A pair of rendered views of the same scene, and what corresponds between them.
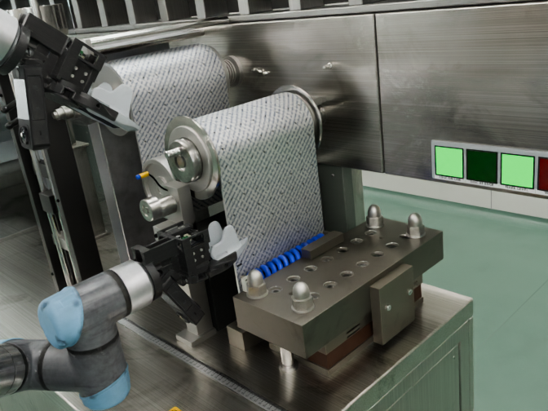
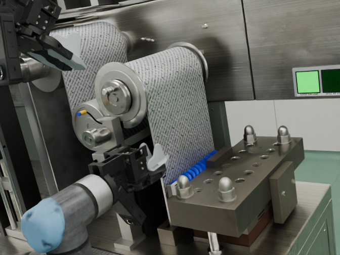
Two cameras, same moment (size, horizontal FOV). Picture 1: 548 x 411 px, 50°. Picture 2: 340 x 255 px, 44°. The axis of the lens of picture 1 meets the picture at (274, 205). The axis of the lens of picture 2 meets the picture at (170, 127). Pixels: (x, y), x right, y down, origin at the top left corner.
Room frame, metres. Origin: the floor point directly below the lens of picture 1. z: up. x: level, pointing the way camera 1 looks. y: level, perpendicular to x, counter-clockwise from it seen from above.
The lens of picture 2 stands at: (0.08, 0.19, 1.41)
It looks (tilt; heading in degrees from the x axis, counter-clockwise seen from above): 16 degrees down; 350
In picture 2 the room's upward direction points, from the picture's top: 11 degrees counter-clockwise
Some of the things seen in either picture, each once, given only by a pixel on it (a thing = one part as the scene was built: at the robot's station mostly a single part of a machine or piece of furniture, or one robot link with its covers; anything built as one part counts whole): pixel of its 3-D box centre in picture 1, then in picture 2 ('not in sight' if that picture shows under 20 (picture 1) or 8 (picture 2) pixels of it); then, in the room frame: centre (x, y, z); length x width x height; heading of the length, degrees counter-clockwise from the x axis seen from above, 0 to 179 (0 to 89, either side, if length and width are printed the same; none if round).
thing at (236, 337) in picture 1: (289, 304); (198, 208); (1.02, 0.00, 0.92); 0.28 x 0.04 x 0.04; 132
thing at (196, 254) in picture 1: (173, 261); (120, 174); (0.86, 0.17, 1.12); 0.12 x 0.08 x 0.09; 132
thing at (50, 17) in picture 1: (37, 19); not in sight; (1.59, 0.53, 1.50); 0.14 x 0.14 x 0.06
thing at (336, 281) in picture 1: (346, 276); (243, 176); (0.95, -0.11, 1.00); 0.40 x 0.16 x 0.06; 132
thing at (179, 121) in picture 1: (191, 158); (120, 95); (0.98, 0.13, 1.25); 0.15 x 0.01 x 0.15; 42
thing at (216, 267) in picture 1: (213, 264); (149, 174); (0.88, 0.11, 1.09); 0.09 x 0.05 x 0.02; 131
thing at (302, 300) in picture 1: (301, 294); (225, 187); (0.81, -0.02, 1.05); 0.04 x 0.04 x 0.04
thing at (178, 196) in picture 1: (181, 266); (116, 184); (0.98, 0.18, 1.05); 0.06 x 0.05 x 0.31; 132
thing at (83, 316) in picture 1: (84, 311); (59, 219); (0.75, 0.29, 1.11); 0.11 x 0.08 x 0.09; 132
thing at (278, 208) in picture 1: (277, 213); (184, 135); (1.02, 0.00, 1.11); 0.23 x 0.01 x 0.18; 132
